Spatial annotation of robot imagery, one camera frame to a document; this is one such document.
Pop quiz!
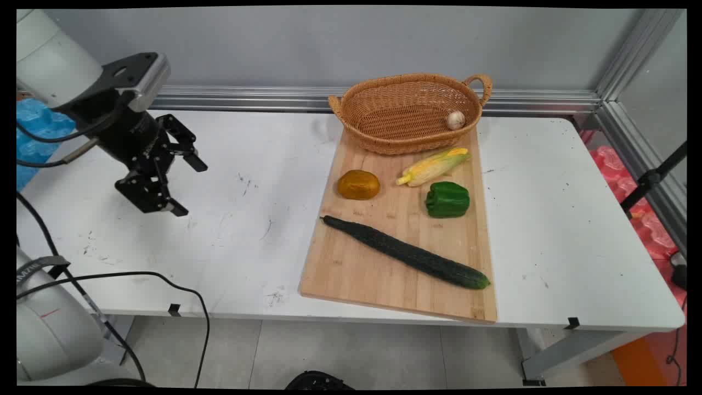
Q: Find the aluminium frame side rail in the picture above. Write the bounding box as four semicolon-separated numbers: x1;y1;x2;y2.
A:
594;101;687;256

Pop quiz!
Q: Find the blue plastic bag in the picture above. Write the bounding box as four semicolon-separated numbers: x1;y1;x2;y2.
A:
16;98;76;191

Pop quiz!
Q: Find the long dark green cucumber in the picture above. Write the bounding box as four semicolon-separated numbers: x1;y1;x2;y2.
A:
320;215;491;290

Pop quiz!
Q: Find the long black looping cable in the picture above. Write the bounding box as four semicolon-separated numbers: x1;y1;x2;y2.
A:
16;271;211;389

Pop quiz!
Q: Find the woven wicker basket with handles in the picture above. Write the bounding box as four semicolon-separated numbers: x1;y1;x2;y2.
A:
328;73;493;156

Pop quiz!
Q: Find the green bell pepper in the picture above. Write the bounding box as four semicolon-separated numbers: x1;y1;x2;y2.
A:
425;181;471;219

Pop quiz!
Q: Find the grey metal table leg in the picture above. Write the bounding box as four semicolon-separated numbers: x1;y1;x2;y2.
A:
516;328;650;386

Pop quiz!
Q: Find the black round floor object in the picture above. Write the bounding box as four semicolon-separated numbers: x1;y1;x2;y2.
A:
284;370;356;390

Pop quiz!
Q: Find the aluminium frame back rail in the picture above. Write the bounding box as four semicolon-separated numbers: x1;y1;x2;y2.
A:
149;84;602;116

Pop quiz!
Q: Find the black cable along arm base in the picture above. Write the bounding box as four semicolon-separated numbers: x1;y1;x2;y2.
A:
16;192;148;383

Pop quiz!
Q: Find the silver black wrist camera box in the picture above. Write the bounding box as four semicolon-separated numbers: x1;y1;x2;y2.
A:
101;52;171;113

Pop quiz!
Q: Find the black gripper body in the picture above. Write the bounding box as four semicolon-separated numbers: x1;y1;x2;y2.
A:
92;109;168;171

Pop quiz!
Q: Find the yellow bell pepper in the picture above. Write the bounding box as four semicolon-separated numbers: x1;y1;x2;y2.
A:
337;170;381;201

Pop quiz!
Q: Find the pink plastic packaging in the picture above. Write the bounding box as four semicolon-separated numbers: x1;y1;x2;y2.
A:
581;129;686;261

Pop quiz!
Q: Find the black tripod stand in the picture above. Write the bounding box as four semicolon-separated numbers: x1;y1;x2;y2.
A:
620;141;687;216

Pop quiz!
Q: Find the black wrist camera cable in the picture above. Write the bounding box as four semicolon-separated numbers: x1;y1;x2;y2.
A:
16;98;129;144

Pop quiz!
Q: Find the corn cob with husk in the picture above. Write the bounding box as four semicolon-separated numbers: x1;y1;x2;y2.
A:
396;147;472;188

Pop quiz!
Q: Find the thin black floor cable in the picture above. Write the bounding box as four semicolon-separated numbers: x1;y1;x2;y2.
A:
665;296;687;386

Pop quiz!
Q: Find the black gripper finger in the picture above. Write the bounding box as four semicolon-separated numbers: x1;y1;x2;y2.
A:
158;114;208;173
114;163;190;217

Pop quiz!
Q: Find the bamboo cutting board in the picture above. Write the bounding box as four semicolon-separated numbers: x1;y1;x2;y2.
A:
299;127;498;324

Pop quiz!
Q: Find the aluminium frame upright post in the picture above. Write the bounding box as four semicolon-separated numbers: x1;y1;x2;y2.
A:
595;8;686;103

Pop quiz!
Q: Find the black cable with grey plug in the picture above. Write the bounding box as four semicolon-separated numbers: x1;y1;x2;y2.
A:
16;137;103;168

